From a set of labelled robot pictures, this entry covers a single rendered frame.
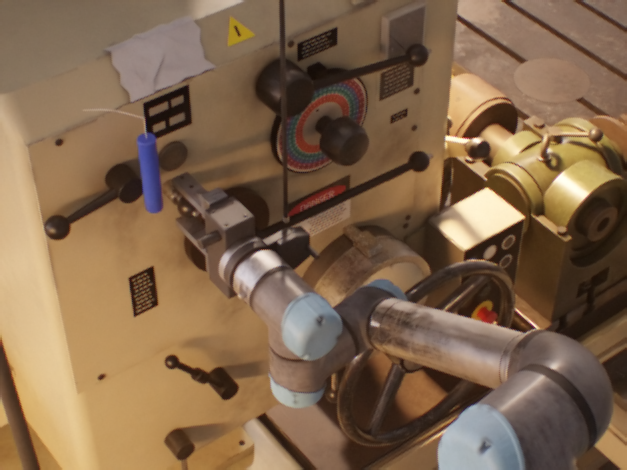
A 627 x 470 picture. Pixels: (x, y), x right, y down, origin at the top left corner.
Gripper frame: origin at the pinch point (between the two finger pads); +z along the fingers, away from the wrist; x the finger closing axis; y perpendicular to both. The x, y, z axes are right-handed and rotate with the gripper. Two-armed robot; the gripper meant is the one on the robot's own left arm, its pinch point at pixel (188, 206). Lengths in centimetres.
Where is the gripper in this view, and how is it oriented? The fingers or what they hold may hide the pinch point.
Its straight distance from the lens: 176.0
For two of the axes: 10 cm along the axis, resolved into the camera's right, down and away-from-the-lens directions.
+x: 0.0, 7.3, 6.8
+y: -8.0, 4.1, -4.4
